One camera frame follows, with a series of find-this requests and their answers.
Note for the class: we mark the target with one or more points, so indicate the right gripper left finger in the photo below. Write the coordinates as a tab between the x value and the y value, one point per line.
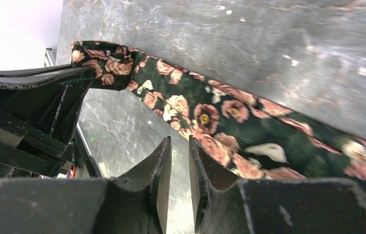
134	203

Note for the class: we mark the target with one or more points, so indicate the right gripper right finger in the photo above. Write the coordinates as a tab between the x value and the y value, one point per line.
224	203

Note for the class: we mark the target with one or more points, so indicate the black pink rose tie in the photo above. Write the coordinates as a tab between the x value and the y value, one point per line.
249	135

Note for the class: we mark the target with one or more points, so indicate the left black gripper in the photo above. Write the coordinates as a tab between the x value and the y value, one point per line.
39	111

